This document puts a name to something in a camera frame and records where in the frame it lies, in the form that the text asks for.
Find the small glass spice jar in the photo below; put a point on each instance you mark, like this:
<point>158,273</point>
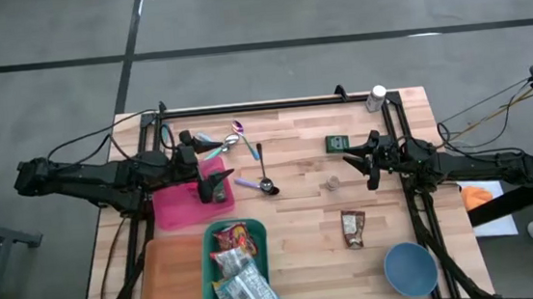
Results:
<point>332,183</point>

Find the dark green tin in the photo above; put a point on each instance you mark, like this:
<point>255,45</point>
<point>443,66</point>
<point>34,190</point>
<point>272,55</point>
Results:
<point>336,144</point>

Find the white yellow snack packet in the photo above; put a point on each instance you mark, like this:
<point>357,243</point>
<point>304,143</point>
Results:
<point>230,263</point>

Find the long black spoon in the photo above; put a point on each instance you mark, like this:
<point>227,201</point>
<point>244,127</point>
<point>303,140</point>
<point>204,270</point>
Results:
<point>270,187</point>

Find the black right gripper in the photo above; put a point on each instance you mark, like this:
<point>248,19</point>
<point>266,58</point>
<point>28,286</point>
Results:
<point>393,158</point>

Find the teal plastic bin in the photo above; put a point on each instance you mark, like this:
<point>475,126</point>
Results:
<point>205,251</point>

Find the orange object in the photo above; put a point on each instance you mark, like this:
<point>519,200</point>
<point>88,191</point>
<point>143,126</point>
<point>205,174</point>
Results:
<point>476,197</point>

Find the black aluminium table frame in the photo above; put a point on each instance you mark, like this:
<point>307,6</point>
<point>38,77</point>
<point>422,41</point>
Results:
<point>267,106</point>

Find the black diagonal beam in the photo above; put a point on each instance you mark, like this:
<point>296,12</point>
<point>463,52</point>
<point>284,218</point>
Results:
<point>517,200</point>

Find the yellow creamy chicken noodle packet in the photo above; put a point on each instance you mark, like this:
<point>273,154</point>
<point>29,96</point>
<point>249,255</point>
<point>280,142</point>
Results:
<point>222,298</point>

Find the brown snack packet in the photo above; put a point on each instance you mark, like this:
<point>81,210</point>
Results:
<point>354,229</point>

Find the white pill bottle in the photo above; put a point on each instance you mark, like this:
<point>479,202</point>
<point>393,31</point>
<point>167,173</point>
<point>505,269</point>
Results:
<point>376,97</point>

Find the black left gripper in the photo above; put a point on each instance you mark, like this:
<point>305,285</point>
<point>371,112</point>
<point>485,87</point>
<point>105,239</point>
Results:
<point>186,168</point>

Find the pink plastic tray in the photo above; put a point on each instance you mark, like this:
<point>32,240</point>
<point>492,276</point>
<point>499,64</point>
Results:
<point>180,210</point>

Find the silver clear snack packet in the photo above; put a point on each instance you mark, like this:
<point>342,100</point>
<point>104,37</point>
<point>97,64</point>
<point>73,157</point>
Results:
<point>254,288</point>

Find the white paper sheet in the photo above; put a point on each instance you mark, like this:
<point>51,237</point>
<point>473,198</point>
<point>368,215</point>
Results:
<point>500,226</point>

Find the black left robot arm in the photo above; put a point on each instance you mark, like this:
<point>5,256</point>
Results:
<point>104,175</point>

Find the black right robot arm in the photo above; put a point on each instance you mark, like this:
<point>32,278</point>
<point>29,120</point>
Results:
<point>480,164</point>

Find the red orange noodle packet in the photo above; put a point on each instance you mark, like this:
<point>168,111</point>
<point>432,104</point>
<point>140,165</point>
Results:
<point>235,239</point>

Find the orange plastic tray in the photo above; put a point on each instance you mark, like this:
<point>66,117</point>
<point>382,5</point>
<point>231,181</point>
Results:
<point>172,288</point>

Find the black frame clamp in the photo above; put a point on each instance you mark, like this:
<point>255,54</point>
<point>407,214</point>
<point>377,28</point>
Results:
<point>340,92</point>
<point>161,107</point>

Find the blue bowl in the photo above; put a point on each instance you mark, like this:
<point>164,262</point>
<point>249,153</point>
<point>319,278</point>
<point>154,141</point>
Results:
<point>410,268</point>

